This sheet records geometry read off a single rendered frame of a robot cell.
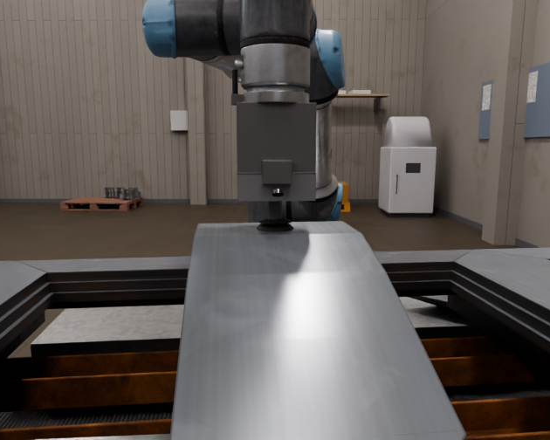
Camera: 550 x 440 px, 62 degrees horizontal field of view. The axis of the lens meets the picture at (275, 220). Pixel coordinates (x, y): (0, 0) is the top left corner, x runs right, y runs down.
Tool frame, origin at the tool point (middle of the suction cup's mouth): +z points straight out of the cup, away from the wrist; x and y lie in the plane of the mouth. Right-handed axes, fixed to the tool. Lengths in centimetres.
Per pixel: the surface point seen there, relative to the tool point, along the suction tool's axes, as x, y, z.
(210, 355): -20.7, -5.7, 4.1
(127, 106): 824, -228, -80
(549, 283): 13.4, 42.8, 10.3
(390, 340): -19.5, 7.7, 3.8
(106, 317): 50, -36, 29
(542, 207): 378, 285, 51
